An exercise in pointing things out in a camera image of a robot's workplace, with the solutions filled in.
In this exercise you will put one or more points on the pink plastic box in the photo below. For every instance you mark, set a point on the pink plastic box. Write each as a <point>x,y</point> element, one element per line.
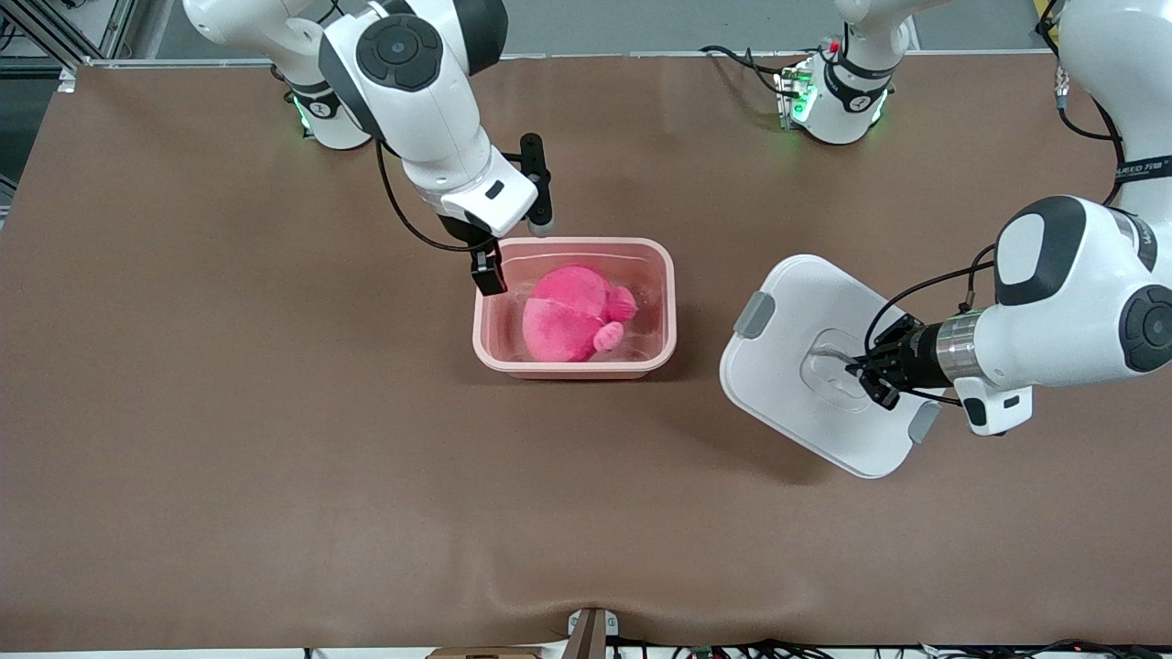
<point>494,339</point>

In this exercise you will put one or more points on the pink plush toy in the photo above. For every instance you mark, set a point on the pink plush toy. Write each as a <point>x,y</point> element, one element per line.
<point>568,316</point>

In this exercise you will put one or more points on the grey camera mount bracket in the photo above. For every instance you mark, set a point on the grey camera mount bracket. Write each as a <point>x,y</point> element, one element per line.
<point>591,631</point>

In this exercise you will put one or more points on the aluminium frame with dark panel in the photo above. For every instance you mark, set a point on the aluminium frame with dark panel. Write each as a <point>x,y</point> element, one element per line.
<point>37,37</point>

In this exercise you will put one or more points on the brown table mat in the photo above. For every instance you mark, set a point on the brown table mat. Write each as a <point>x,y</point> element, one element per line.
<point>586,513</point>

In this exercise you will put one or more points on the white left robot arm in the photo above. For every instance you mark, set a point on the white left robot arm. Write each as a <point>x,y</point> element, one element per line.
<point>1080,293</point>

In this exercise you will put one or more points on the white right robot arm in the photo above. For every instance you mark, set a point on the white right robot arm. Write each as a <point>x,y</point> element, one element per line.
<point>412,101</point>

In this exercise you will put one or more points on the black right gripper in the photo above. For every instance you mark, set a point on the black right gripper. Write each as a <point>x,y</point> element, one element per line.
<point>486,272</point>

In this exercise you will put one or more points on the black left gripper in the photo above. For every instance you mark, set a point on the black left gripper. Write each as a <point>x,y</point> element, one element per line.
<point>909,353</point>

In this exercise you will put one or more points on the brown cardboard piece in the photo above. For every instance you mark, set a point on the brown cardboard piece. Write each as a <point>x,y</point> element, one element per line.
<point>485,653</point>

